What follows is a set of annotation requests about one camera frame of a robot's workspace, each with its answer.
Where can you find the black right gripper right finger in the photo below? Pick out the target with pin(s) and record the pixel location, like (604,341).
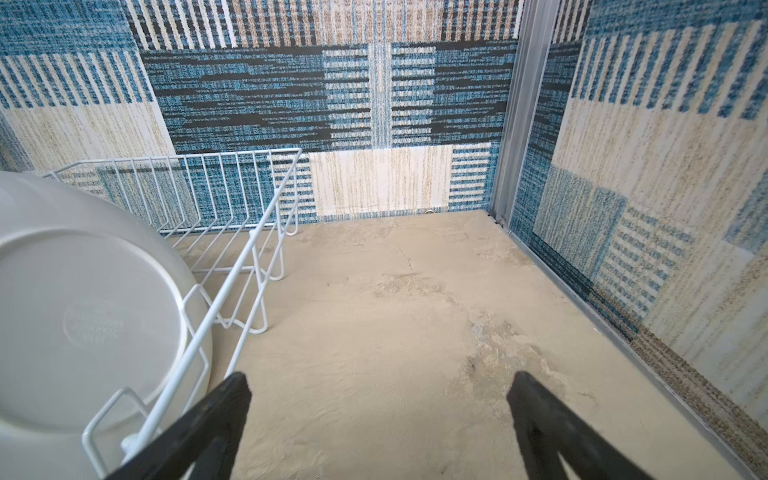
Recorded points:
(550,435)

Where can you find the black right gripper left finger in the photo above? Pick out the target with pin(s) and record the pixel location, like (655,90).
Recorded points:
(203,443)

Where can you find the white round plate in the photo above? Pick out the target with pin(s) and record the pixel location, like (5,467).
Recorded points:
(97,310)

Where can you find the white wire dish rack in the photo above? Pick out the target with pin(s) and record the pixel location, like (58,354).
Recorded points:
(227,215)

